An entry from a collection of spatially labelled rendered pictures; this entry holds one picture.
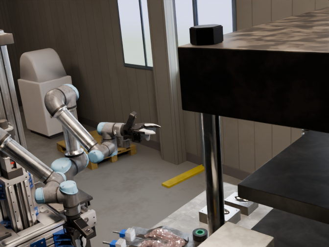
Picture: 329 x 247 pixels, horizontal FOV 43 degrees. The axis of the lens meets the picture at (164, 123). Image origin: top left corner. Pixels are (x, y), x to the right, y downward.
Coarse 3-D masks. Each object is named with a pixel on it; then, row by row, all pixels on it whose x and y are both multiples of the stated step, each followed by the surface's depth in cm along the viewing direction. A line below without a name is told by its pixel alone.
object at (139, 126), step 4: (124, 124) 231; (136, 124) 230; (140, 124) 229; (120, 128) 230; (132, 128) 226; (136, 128) 225; (140, 128) 226; (120, 132) 230; (124, 132) 231; (128, 132) 230; (132, 132) 227; (124, 136) 232; (128, 136) 231; (132, 136) 228; (136, 136) 228; (140, 136) 226; (132, 140) 229; (136, 140) 229; (140, 140) 227
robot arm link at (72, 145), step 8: (56, 88) 234; (64, 88) 236; (72, 88) 240; (64, 96) 232; (72, 96) 239; (72, 104) 239; (72, 112) 242; (64, 128) 244; (64, 136) 247; (72, 136) 245; (72, 144) 246; (64, 152) 251; (72, 152) 248; (80, 152) 249; (80, 160) 250; (88, 160) 257; (80, 168) 250
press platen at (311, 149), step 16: (304, 144) 165; (320, 144) 164; (272, 160) 153; (288, 160) 152; (304, 160) 151; (320, 160) 150; (256, 176) 142; (272, 176) 141; (288, 176) 140; (304, 176) 139; (320, 176) 138; (240, 192) 138; (256, 192) 134; (272, 192) 131; (288, 192) 130; (304, 192) 129; (320, 192) 129; (288, 208) 128; (304, 208) 124; (320, 208) 121
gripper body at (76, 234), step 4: (64, 212) 198; (80, 212) 196; (68, 216) 193; (72, 216) 193; (76, 216) 193; (68, 220) 198; (64, 224) 199; (68, 224) 198; (72, 224) 196; (68, 228) 196; (72, 228) 195; (64, 232) 200; (68, 232) 198; (72, 232) 194; (76, 232) 195; (76, 236) 196
